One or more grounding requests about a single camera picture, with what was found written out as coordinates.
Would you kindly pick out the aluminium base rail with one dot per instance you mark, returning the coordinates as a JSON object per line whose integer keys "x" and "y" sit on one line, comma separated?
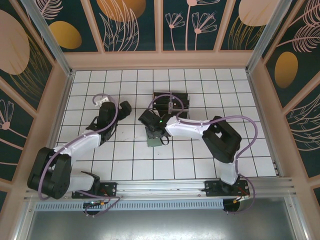
{"x": 160, "y": 186}

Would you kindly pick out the aluminium side rail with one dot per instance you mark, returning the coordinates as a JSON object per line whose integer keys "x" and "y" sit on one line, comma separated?
{"x": 265, "y": 120}
{"x": 61, "y": 117}

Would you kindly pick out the grey metal panel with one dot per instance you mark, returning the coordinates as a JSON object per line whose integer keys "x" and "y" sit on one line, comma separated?
{"x": 160, "y": 225}

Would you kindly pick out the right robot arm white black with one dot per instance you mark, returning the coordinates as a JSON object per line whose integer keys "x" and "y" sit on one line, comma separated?
{"x": 187, "y": 128}

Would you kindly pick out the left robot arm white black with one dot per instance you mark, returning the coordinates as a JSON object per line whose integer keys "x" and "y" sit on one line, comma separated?
{"x": 80, "y": 145}

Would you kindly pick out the aluminium frame post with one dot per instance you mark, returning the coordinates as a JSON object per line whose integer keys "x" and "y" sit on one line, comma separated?
{"x": 50, "y": 40}
{"x": 265, "y": 32}

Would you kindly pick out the yellow power connector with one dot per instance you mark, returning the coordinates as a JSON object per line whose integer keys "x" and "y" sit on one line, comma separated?
{"x": 236, "y": 200}
{"x": 103, "y": 205}

